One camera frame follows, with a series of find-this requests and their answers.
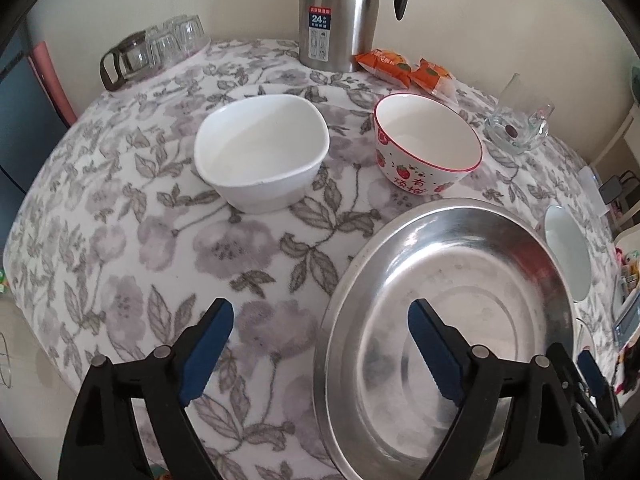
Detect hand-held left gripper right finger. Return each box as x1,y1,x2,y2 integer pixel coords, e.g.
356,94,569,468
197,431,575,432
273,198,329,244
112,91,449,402
407,298,583,480

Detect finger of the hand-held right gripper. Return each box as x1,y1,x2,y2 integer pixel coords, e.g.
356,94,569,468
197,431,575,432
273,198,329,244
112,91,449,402
547,342,608,443
576,349,621,433

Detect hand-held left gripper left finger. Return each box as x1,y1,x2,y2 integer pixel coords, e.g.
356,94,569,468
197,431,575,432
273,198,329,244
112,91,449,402
57,297,236,480

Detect large stainless steel basin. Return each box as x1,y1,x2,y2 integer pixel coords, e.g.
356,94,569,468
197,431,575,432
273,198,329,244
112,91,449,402
313,199,575,480

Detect light blue bowl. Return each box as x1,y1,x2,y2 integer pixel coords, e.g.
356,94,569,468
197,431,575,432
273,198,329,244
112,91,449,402
544,204,592,302

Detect white square bowl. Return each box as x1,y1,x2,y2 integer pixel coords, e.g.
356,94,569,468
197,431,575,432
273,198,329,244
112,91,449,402
194,94,330,213

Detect red rim strawberry bowl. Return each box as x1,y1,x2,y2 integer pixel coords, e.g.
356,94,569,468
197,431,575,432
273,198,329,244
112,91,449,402
373,92,483,197

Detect small plush toy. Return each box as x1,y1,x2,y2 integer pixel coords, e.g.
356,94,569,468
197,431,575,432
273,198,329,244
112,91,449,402
617,247,640,281

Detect grey floral tablecloth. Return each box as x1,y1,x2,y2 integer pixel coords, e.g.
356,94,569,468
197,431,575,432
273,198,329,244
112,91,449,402
10,37,621,480

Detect white power strip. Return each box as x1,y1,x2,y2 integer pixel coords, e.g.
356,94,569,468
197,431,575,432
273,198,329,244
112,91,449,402
577,167,608,217

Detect dark grey charger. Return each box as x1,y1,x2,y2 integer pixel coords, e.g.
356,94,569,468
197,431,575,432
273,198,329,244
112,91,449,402
600,175,624,206

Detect clear glass mug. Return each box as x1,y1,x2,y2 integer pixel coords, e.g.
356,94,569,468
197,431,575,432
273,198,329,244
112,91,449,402
484,74,556,155

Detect orange snack packet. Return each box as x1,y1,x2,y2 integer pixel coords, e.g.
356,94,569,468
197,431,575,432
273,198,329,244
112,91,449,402
355,49,414,88
409,59,458,106

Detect blue cabinet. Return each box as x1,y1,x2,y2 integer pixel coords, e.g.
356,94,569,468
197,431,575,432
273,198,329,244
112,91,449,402
0,25,68,196

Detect clear drinking glass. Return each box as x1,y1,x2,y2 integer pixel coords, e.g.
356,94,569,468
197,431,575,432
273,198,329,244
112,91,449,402
148,29,182,68
186,14,209,50
170,19,200,58

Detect pink furniture edge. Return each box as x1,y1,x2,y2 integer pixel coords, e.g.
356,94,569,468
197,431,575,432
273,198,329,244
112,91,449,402
27,42,78,126

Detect stainless steel thermos jug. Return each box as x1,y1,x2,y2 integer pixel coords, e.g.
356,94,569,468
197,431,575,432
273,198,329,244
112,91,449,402
299,0,412,73

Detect wire rack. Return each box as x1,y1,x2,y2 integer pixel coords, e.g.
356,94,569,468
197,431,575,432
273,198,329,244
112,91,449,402
0,332,14,388

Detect glass pot with brown handle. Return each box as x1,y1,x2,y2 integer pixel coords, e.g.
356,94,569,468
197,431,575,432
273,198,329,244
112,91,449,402
100,31,155,92

